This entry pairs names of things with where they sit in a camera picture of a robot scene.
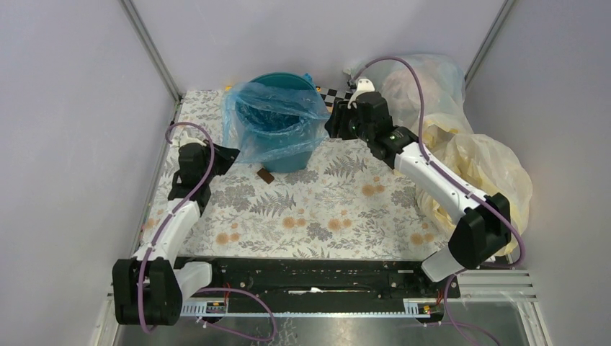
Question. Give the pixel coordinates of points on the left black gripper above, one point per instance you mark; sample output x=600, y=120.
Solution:
x=227, y=156

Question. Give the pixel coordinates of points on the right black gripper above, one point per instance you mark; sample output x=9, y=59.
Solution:
x=340, y=113

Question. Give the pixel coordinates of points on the blue plastic trash bag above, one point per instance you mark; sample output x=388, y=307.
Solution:
x=267, y=123

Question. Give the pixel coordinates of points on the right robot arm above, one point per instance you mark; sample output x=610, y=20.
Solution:
x=481, y=221

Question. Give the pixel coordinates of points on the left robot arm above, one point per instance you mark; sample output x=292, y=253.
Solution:
x=148, y=291

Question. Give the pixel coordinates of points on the teal plastic trash bin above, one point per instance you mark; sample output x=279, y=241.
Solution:
x=288, y=81

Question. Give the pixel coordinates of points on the clear stuffed trash bag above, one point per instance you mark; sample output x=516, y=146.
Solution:
x=437, y=82

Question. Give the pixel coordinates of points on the yellow plastic trash bag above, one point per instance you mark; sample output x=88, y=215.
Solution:
x=481, y=161

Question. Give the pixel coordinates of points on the black white checkerboard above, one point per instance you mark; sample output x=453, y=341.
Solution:
x=329, y=96

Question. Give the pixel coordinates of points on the brown wooden block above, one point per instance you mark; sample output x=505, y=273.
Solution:
x=266, y=176

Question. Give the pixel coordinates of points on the floral table mat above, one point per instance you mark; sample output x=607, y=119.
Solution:
x=344, y=205

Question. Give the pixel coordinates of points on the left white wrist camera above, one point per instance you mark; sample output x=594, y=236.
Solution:
x=184, y=139

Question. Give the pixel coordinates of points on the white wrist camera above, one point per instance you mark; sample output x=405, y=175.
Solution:
x=363, y=85
x=184, y=139

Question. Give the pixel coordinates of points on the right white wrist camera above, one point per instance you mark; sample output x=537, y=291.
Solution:
x=363, y=85

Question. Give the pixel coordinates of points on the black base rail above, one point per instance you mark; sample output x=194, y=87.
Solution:
x=323, y=286

